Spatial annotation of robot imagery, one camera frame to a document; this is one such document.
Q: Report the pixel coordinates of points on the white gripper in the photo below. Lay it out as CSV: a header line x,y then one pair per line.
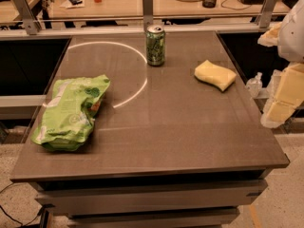
x,y
293,37

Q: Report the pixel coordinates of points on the green soda can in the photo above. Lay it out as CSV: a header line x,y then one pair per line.
x,y
155,45

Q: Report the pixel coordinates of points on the clear plastic bottle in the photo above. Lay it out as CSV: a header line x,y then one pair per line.
x,y
254,85

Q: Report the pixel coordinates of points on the yellow sponge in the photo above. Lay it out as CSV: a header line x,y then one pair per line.
x,y
215,75

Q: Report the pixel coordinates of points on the black mesh pen cup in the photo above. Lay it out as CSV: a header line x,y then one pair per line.
x,y
209,3

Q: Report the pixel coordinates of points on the green chip bag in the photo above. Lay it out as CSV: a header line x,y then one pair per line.
x,y
69,117

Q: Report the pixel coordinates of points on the wooden background desk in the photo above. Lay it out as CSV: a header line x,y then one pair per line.
x,y
161,9

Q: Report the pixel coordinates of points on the grey metal bracket right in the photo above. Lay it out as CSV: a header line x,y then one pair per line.
x,y
264,18

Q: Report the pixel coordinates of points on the grey metal bracket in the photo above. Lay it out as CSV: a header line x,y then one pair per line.
x,y
147,13
30,22
264,18

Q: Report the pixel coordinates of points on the grey metal bracket middle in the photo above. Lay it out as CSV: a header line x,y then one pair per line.
x,y
147,13

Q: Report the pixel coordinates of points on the grey metal bracket left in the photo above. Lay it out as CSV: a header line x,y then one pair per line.
x,y
30,22

